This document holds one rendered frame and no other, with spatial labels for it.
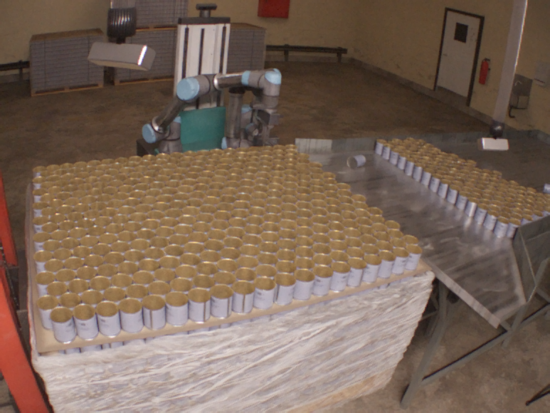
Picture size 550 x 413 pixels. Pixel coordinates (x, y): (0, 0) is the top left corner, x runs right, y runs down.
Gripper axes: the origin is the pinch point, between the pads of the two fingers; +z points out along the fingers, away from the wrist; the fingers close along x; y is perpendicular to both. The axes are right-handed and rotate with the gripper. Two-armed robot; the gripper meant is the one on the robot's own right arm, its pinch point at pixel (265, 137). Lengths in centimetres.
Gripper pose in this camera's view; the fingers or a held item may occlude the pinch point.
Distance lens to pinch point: 220.8
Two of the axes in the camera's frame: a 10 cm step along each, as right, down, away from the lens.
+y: 8.9, -1.0, 4.5
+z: -1.2, 8.9, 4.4
